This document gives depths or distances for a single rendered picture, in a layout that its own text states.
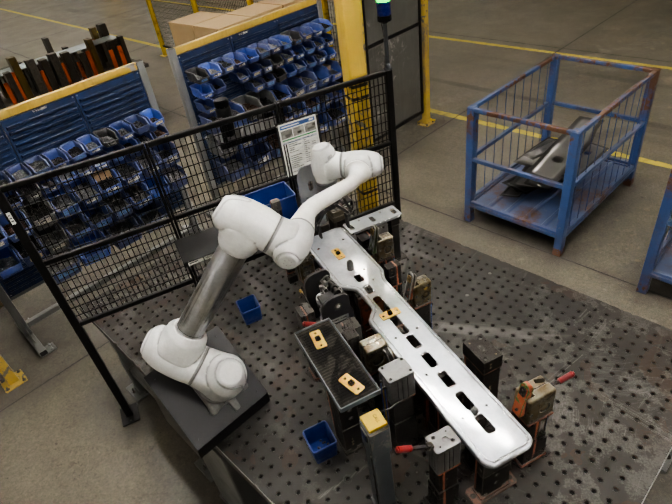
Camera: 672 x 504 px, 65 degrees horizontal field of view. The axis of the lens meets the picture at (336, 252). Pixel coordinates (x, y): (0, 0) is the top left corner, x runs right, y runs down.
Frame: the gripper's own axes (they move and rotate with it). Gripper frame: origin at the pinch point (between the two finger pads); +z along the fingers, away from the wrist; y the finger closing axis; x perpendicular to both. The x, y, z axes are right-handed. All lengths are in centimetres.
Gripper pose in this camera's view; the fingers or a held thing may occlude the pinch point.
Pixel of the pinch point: (334, 229)
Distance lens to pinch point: 235.8
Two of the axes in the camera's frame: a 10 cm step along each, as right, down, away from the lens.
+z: 1.3, 7.9, 6.1
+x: -4.4, -5.0, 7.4
